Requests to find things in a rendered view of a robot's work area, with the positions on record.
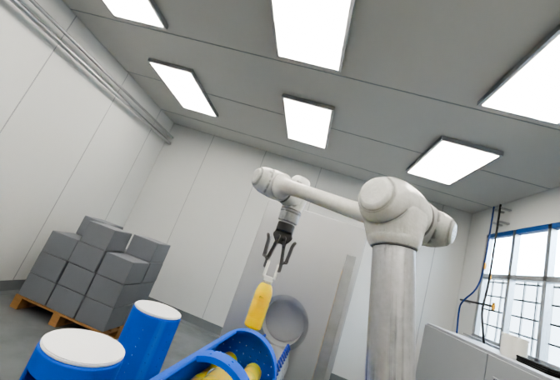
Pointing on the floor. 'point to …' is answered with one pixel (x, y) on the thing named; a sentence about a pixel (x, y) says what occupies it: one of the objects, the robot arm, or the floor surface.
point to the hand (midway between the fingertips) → (271, 270)
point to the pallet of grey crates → (92, 276)
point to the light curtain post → (334, 318)
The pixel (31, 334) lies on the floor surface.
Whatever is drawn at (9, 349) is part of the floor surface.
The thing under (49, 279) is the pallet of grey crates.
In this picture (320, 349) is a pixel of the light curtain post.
